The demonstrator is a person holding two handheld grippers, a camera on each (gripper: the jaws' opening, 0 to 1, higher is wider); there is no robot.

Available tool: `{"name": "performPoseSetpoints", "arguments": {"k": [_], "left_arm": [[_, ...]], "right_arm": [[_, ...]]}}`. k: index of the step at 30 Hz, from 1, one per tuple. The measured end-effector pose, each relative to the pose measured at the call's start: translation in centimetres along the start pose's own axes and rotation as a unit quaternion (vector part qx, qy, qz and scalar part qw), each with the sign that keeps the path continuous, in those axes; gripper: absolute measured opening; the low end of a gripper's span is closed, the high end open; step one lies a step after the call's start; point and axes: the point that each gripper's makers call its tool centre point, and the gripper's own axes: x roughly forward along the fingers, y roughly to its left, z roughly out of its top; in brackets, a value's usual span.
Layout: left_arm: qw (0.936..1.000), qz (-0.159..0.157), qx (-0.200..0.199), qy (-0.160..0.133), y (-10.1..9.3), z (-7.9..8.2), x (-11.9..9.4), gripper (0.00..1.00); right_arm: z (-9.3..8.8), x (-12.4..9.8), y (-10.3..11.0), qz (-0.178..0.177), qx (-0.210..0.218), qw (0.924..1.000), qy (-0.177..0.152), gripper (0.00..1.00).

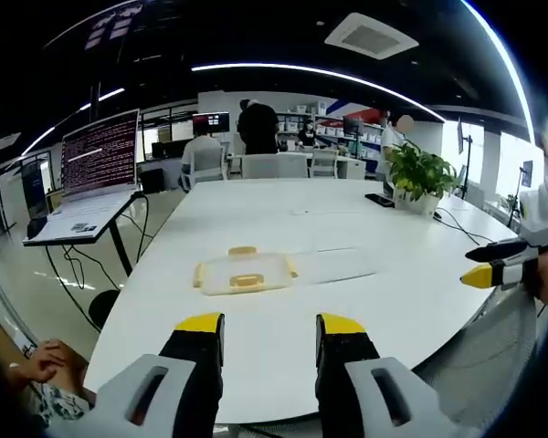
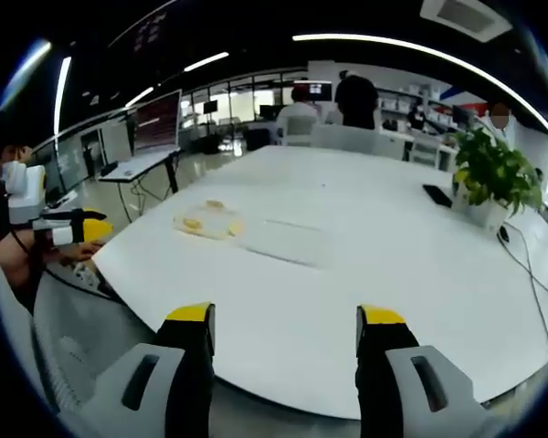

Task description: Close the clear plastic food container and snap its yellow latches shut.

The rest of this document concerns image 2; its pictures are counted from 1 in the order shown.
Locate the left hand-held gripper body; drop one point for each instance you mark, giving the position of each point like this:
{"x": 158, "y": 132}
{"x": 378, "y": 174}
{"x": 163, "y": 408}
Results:
{"x": 25, "y": 191}

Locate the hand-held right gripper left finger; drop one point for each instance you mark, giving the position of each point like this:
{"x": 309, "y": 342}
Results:
{"x": 187, "y": 365}

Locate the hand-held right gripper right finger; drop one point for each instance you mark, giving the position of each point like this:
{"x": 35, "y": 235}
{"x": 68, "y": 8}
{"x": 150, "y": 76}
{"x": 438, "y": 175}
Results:
{"x": 383, "y": 365}

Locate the yellow plastic buckle part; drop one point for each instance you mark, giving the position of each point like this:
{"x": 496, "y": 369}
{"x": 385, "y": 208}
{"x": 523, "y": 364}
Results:
{"x": 192, "y": 223}

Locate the person's left hand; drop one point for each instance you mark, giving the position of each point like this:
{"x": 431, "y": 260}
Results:
{"x": 82, "y": 253}

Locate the person's head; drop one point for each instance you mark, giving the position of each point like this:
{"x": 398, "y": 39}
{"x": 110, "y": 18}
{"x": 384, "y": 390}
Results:
{"x": 16, "y": 154}

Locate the white side desk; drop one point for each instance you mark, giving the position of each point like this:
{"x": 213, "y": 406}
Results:
{"x": 139, "y": 166}

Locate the short ceiling light strip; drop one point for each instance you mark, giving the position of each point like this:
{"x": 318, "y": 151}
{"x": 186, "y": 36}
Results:
{"x": 139, "y": 96}
{"x": 63, "y": 91}
{"x": 206, "y": 61}

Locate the large computer monitor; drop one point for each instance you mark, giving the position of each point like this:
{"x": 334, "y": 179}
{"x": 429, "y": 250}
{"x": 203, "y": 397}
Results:
{"x": 157, "y": 121}

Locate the clear plastic bag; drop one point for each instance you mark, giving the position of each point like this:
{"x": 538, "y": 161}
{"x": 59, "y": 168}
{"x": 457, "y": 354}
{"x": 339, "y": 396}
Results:
{"x": 214, "y": 221}

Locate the transparent plastic sheet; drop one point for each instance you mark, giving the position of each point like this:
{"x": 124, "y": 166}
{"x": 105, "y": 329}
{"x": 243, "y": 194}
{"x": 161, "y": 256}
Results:
{"x": 287, "y": 244}

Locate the black plug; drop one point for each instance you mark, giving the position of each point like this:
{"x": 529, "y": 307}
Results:
{"x": 503, "y": 234}

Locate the black phone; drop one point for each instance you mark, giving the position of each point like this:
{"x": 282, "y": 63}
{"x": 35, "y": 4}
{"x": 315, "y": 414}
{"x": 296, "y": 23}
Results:
{"x": 437, "y": 195}

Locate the green potted plant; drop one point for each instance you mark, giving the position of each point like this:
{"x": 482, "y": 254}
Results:
{"x": 493, "y": 178}

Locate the white storage shelves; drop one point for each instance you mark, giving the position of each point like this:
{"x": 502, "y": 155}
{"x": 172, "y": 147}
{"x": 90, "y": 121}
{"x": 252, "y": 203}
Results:
{"x": 411, "y": 102}

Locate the small background monitor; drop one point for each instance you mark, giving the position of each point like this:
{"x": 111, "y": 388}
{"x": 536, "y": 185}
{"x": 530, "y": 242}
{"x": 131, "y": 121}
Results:
{"x": 312, "y": 90}

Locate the long ceiling light strip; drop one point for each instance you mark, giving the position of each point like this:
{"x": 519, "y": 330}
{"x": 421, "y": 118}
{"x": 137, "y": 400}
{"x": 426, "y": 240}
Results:
{"x": 415, "y": 45}

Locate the ceiling air vent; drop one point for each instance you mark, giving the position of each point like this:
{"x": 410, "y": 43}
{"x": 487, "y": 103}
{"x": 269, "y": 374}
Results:
{"x": 466, "y": 17}

